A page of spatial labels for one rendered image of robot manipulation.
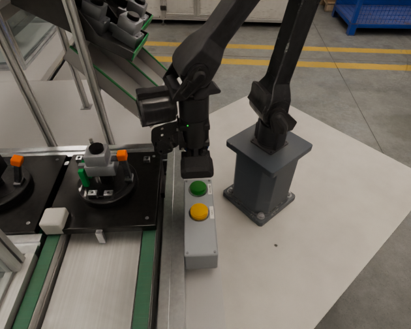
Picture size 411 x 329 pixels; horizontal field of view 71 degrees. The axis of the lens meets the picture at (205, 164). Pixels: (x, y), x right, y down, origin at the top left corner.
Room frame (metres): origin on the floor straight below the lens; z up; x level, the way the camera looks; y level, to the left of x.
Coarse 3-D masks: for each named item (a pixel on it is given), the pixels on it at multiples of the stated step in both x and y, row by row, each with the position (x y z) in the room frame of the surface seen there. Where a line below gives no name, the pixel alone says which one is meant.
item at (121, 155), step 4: (120, 152) 0.47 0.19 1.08; (124, 152) 0.47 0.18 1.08; (112, 156) 0.47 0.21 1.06; (116, 156) 0.47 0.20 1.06; (120, 156) 0.46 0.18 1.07; (124, 156) 0.46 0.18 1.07; (112, 160) 0.46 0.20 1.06; (116, 160) 0.46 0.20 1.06; (120, 160) 0.46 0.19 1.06; (124, 160) 0.46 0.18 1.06; (124, 164) 0.46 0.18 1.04; (128, 164) 0.47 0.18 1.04; (124, 168) 0.46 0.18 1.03; (128, 168) 0.46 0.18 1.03; (124, 172) 0.46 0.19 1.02; (128, 172) 0.46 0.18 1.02; (128, 176) 0.46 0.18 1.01
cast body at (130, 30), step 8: (120, 16) 0.73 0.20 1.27; (128, 16) 0.74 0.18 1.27; (136, 16) 0.74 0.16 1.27; (112, 24) 0.76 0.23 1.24; (120, 24) 0.73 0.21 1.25; (128, 24) 0.73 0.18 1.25; (136, 24) 0.73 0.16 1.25; (112, 32) 0.76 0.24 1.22; (120, 32) 0.73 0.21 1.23; (128, 32) 0.73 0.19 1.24; (136, 32) 0.74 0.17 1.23; (120, 40) 0.73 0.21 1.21; (128, 40) 0.73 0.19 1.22; (136, 40) 0.72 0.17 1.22
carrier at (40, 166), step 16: (32, 160) 0.56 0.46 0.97; (48, 160) 0.56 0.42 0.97; (64, 160) 0.56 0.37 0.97; (32, 176) 0.50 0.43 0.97; (48, 176) 0.50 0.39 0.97; (0, 192) 0.43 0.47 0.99; (16, 192) 0.43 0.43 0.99; (32, 192) 0.45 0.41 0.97; (48, 192) 0.45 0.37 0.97; (0, 208) 0.39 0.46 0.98; (16, 208) 0.40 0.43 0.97; (32, 208) 0.40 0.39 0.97; (0, 224) 0.36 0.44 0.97; (16, 224) 0.36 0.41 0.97; (32, 224) 0.36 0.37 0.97
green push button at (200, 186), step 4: (192, 184) 0.47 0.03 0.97; (196, 184) 0.47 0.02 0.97; (200, 184) 0.47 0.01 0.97; (204, 184) 0.47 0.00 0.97; (192, 188) 0.46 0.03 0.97; (196, 188) 0.46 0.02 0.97; (200, 188) 0.46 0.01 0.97; (204, 188) 0.46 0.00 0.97; (192, 192) 0.45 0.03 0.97; (196, 192) 0.45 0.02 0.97; (200, 192) 0.45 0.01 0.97; (204, 192) 0.45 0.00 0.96
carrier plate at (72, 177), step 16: (128, 160) 0.56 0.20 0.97; (160, 160) 0.56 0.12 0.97; (64, 176) 0.50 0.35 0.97; (144, 176) 0.50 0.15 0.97; (160, 176) 0.51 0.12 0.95; (64, 192) 0.45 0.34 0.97; (144, 192) 0.45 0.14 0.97; (80, 208) 0.40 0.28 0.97; (96, 208) 0.40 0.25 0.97; (112, 208) 0.40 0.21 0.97; (128, 208) 0.40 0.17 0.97; (144, 208) 0.40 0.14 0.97; (80, 224) 0.36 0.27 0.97; (96, 224) 0.36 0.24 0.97; (112, 224) 0.36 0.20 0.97; (128, 224) 0.36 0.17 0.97; (144, 224) 0.36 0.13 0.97
